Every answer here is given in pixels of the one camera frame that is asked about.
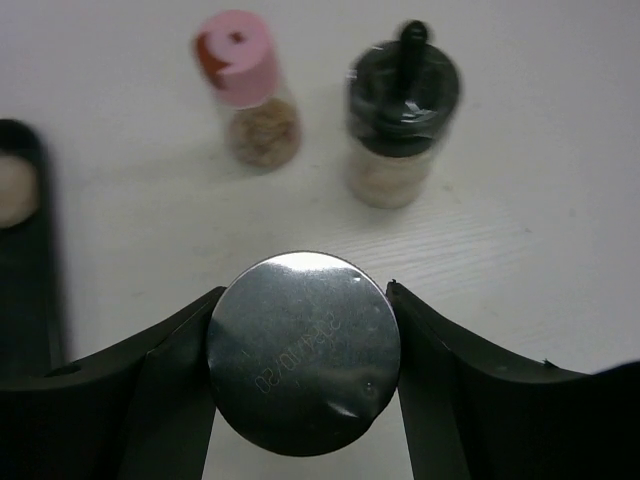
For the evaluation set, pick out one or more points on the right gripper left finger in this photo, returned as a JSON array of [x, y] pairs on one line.
[[140, 409]]

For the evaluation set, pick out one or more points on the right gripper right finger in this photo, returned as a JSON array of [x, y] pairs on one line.
[[474, 410]]

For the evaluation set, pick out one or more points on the silver-lid blue-label jar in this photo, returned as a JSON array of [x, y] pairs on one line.
[[304, 353]]

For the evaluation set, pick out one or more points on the yellow-cap spice bottle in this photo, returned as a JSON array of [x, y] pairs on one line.
[[19, 191]]

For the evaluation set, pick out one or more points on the pink-cap spice bottle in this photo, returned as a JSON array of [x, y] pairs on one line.
[[238, 57]]

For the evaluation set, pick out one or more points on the black rectangular tray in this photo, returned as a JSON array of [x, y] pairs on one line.
[[32, 294]]

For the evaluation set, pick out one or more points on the black-knob grinder bottle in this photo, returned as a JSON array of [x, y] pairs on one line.
[[401, 99]]

